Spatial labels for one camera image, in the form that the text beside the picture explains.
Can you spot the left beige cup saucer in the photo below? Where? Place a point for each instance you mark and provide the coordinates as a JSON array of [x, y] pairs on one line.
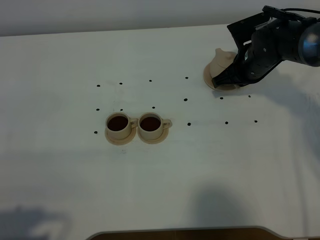
[[120, 142]]

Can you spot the beige ceramic teapot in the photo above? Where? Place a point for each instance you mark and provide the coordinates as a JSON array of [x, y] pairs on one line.
[[221, 61]]

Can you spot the beige teapot saucer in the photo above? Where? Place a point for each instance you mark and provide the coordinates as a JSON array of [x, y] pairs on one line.
[[208, 74]]

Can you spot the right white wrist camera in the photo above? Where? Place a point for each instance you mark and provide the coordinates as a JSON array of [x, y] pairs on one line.
[[259, 26]]

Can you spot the beige teacup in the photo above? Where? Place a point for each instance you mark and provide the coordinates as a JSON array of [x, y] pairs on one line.
[[119, 126], [151, 125]]

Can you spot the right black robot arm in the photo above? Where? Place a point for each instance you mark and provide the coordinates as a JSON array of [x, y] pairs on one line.
[[309, 43]]

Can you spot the beige cup saucer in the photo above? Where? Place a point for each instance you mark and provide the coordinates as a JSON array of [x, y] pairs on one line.
[[154, 141], [120, 142]]

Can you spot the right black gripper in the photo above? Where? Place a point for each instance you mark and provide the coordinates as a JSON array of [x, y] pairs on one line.
[[261, 51]]

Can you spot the right beige teacup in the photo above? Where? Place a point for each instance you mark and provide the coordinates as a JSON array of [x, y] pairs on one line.
[[151, 125]]

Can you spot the right beige cup saucer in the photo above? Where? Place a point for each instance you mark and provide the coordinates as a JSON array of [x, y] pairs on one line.
[[154, 141]]

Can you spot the left beige teacup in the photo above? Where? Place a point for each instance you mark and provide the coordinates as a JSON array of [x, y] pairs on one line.
[[119, 126]]

